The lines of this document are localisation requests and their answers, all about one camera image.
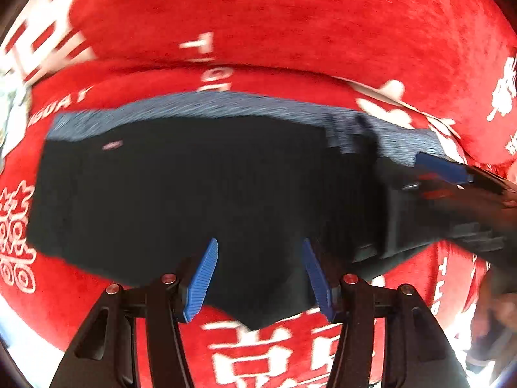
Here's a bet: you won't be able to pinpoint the red printed blanket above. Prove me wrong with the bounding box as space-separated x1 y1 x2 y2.
0 0 517 388

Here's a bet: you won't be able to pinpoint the black pants with blue stripe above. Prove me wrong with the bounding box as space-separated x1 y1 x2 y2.
26 91 465 331

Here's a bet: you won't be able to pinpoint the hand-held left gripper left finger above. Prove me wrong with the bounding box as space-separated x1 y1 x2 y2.
48 238 219 388

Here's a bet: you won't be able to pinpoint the pile of floral clothes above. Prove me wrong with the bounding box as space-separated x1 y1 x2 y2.
0 68 34 170

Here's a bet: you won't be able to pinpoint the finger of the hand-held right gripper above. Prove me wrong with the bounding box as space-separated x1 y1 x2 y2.
413 151 476 184

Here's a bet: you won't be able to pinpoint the person's right hand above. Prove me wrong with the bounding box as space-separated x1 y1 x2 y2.
464 266 517 374

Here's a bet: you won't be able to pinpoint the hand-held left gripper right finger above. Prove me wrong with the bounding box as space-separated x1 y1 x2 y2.
302 238 471 388

